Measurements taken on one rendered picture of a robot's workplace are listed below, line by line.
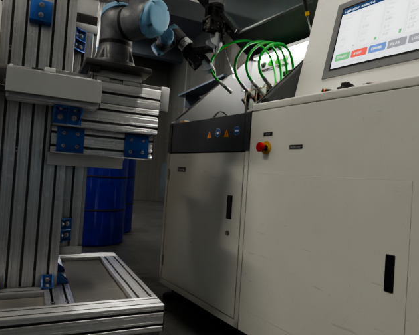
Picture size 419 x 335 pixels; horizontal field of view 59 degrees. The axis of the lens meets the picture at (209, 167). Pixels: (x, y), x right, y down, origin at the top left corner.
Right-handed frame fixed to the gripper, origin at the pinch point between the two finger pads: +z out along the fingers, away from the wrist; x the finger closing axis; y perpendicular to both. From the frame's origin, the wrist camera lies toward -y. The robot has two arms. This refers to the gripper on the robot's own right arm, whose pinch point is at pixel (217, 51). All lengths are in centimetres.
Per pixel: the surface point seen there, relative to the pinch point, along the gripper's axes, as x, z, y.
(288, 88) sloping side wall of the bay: 22.9, 15.7, -23.5
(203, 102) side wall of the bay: -43, 14, -22
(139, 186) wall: -665, 90, -263
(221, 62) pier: -370, -135, -261
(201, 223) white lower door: -8, 79, -3
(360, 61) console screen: 54, 9, -29
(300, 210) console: 52, 66, -3
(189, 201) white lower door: -20, 70, -3
